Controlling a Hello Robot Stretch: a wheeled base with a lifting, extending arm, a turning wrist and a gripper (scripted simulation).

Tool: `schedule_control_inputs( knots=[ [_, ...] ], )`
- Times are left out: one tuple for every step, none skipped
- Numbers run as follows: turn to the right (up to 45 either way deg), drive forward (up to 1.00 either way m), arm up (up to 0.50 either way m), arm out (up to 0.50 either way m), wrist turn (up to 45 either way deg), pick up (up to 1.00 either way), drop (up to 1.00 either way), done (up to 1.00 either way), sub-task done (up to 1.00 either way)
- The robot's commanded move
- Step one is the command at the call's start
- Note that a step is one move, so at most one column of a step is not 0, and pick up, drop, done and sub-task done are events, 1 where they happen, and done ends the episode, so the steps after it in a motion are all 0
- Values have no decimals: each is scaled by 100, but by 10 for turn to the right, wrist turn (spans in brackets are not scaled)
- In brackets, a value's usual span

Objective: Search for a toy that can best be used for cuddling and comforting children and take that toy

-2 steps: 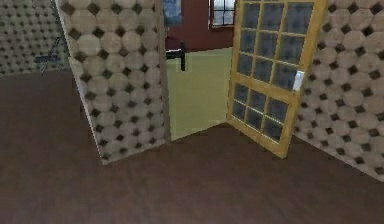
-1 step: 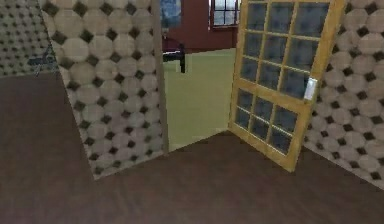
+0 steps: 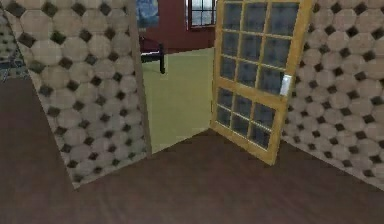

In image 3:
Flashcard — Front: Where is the yellow wooden glass-paned door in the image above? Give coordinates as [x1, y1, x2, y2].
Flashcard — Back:
[209, 0, 315, 166]

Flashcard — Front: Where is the dark red-framed window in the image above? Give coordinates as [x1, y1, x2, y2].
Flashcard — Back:
[187, 0, 218, 31]

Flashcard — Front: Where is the blue framed wall picture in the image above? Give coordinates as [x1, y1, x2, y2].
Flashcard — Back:
[135, 0, 160, 29]

